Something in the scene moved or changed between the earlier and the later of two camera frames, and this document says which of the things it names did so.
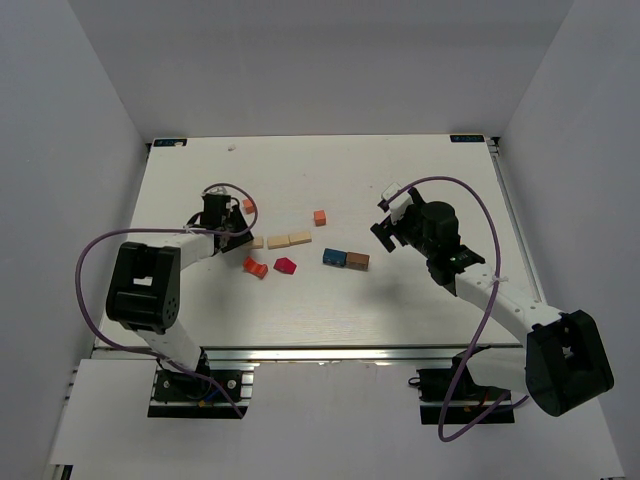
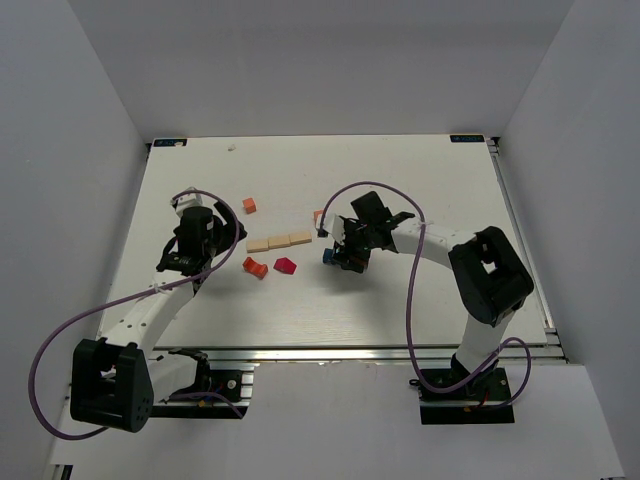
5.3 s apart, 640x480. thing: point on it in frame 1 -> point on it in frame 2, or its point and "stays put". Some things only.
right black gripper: x=393 y=226 -> x=351 y=248
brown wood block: x=358 y=261 stays put
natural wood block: x=278 y=242 stays put
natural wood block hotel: x=300 y=238 stays put
